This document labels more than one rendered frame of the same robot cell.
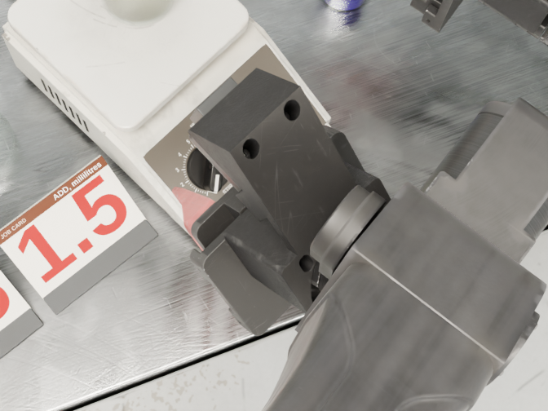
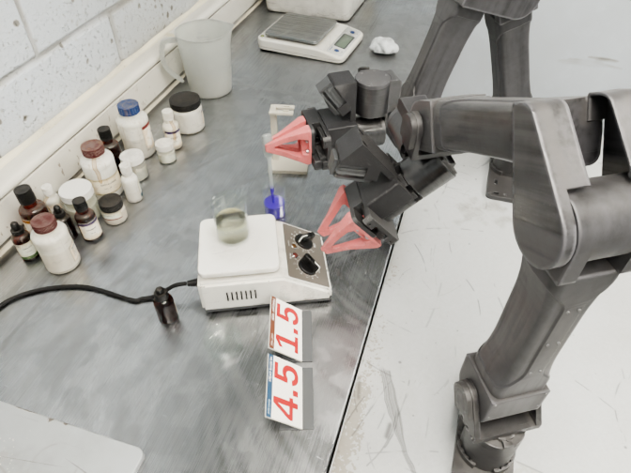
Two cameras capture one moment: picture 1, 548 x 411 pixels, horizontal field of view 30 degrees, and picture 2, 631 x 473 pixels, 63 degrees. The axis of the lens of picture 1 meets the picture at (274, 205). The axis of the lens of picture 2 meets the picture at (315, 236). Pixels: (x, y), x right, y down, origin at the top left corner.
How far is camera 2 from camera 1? 0.45 m
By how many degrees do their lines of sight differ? 34
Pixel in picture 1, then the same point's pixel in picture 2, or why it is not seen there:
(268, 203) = (379, 160)
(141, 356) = (352, 344)
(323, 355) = (462, 102)
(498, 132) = (406, 104)
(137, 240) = (307, 317)
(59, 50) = (229, 267)
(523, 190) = not seen: hidden behind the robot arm
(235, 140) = (360, 143)
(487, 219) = not seen: hidden behind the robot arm
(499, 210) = not seen: hidden behind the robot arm
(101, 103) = (261, 267)
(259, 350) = (380, 309)
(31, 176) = (250, 336)
